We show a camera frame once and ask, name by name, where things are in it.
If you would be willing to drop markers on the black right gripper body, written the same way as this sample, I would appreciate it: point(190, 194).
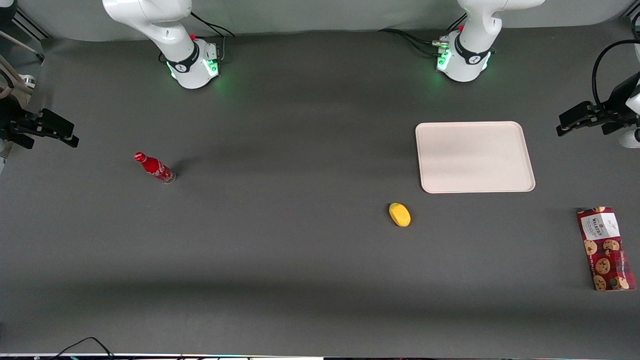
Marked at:
point(11, 120)

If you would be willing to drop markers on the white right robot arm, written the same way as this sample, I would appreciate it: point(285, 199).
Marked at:
point(170, 30)

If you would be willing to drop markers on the metal frame rail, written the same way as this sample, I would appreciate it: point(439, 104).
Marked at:
point(31, 25)

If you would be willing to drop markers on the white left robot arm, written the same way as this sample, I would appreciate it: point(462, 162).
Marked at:
point(472, 35)

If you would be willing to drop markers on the beige plastic tray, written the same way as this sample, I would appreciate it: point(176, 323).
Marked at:
point(475, 157)

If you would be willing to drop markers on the red cola bottle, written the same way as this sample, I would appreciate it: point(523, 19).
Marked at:
point(155, 168)

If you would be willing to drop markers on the red cookie box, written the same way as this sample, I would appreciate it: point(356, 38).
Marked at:
point(605, 250)

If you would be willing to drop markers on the beige stand rod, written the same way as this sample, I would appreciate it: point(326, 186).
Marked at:
point(12, 70)

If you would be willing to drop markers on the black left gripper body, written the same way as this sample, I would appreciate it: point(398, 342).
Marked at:
point(619, 98)

